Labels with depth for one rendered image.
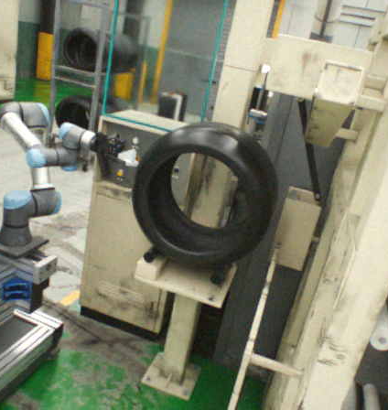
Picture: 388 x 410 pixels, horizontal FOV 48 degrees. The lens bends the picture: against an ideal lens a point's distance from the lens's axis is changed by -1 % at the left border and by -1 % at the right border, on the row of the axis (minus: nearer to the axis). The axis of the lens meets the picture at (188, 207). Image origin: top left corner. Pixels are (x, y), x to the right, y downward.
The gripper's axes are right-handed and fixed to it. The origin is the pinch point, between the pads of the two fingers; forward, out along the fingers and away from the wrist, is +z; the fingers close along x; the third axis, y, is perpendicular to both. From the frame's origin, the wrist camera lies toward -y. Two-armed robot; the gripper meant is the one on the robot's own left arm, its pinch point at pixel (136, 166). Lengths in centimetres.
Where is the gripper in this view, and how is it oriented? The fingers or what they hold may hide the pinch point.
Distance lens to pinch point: 178.0
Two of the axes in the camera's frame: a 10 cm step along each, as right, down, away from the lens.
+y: 3.0, -8.8, -3.8
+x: 2.9, -2.9, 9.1
